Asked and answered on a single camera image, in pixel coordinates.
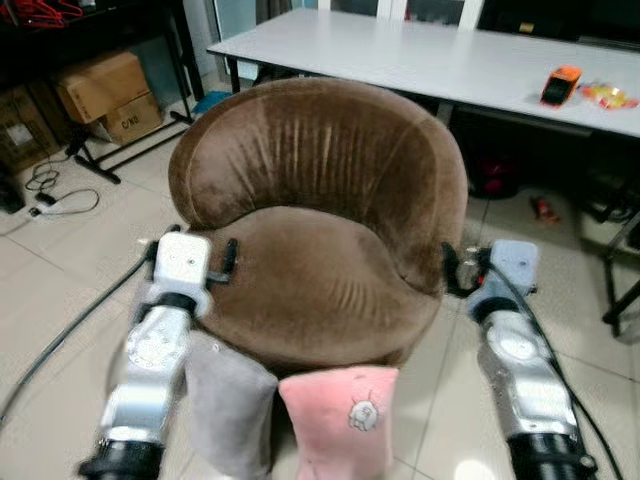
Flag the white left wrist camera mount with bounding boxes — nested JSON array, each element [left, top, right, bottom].
[[148, 231, 214, 301]]

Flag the yellow and red plastic packet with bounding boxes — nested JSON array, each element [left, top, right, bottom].
[[580, 82, 640, 112]]

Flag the grey pillow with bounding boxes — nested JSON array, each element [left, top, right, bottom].
[[185, 330, 280, 480]]

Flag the pink pillow with cartoon print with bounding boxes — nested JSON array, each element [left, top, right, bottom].
[[278, 366, 400, 480]]

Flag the dark labelled cardboard box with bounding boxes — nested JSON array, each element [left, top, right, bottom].
[[0, 86, 59, 173]]

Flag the white power strip with cable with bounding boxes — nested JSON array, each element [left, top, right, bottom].
[[22, 160, 102, 220]]

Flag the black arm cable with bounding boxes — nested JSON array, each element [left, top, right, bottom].
[[0, 252, 153, 425], [488, 262, 627, 480]]

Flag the long white table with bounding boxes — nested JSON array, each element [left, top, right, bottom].
[[207, 8, 640, 139]]

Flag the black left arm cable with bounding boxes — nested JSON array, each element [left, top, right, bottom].
[[0, 252, 153, 425]]

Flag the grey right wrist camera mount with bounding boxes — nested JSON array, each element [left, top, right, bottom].
[[478, 240, 540, 304]]

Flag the small red floor item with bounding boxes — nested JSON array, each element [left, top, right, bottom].
[[532, 195, 562, 224]]

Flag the black metal rack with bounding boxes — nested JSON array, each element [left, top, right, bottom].
[[0, 0, 208, 187]]

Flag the orange and black device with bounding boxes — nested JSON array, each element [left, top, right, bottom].
[[539, 65, 584, 108]]

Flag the dark red round appliance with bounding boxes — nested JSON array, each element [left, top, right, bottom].
[[468, 148, 523, 199]]

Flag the large plain cardboard box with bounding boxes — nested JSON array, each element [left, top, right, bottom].
[[54, 51, 152, 125]]

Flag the red clothes hangers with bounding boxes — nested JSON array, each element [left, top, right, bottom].
[[0, 0, 87, 30]]

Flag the brown round velvet sofa chair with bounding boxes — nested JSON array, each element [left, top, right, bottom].
[[168, 77, 469, 377]]

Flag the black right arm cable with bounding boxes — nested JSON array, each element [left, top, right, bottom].
[[488, 262, 627, 480]]

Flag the small printed cardboard box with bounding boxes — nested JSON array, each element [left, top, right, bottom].
[[98, 93, 165, 147]]

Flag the black metal table legs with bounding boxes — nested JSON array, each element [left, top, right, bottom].
[[598, 188, 640, 338]]

